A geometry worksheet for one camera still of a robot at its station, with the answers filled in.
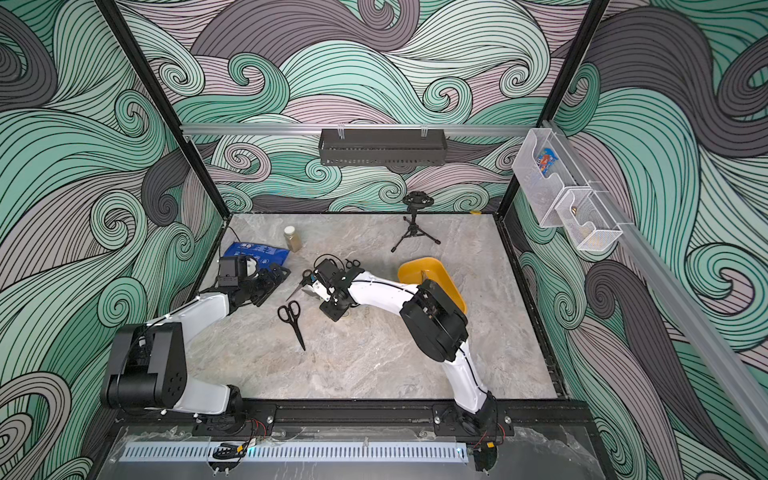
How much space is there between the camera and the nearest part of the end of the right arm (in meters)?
0.67

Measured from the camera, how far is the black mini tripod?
35.2 inches

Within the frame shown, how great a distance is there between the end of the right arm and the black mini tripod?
31 cm
